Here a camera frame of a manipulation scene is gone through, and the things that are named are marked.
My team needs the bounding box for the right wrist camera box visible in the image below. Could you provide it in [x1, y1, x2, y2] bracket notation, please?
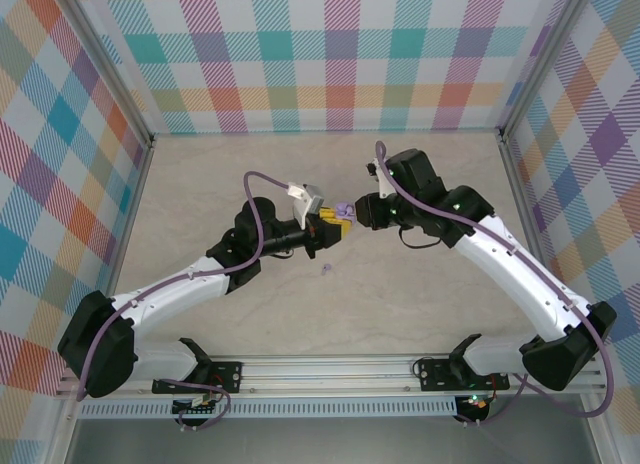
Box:
[367, 156, 395, 200]

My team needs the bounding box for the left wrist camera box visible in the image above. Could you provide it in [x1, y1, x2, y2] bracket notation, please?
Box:
[286, 182, 326, 230]

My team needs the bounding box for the aluminium corner post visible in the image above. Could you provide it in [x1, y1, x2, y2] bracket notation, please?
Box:
[498, 0, 597, 143]
[58, 0, 155, 150]

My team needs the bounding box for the aluminium frame leg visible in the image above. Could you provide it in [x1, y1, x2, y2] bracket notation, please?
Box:
[47, 396, 84, 464]
[582, 393, 616, 464]

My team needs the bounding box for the black mounting plate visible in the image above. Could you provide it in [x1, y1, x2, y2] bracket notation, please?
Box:
[151, 361, 245, 396]
[417, 358, 511, 393]

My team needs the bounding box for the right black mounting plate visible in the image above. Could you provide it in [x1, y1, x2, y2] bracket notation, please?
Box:
[417, 358, 511, 393]

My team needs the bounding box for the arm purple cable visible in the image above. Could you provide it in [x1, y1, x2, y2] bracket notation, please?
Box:
[374, 140, 615, 429]
[75, 170, 291, 433]

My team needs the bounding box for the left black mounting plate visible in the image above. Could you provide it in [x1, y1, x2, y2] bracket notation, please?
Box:
[151, 361, 245, 396]

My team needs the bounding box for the aluminium side rail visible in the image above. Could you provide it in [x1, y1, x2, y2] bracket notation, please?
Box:
[99, 136, 157, 305]
[498, 128, 574, 355]

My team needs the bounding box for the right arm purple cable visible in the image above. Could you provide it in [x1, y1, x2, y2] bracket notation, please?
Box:
[374, 140, 615, 429]

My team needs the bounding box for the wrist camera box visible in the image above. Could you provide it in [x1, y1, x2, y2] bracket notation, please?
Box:
[367, 156, 395, 200]
[286, 182, 326, 230]

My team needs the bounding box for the slotted grey cable duct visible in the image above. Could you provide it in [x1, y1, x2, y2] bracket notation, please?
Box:
[79, 401, 459, 420]

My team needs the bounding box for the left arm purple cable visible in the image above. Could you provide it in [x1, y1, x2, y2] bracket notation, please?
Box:
[75, 170, 291, 433]

